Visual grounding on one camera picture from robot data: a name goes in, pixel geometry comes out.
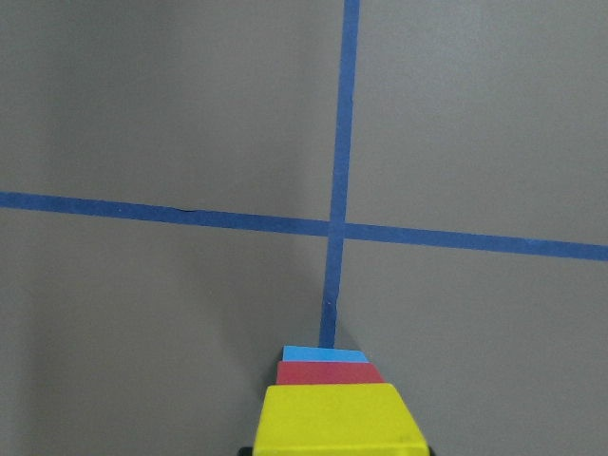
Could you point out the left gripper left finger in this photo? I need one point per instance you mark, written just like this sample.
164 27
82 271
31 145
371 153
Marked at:
245 451

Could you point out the yellow wooden block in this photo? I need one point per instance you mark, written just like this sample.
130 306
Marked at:
355 419

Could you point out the red wooden block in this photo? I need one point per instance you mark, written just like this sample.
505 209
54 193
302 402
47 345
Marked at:
326 373

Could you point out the blue wooden block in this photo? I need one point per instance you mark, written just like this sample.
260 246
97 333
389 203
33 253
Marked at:
315 354

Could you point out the brown paper table cover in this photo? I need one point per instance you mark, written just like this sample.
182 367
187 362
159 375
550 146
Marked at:
166 188

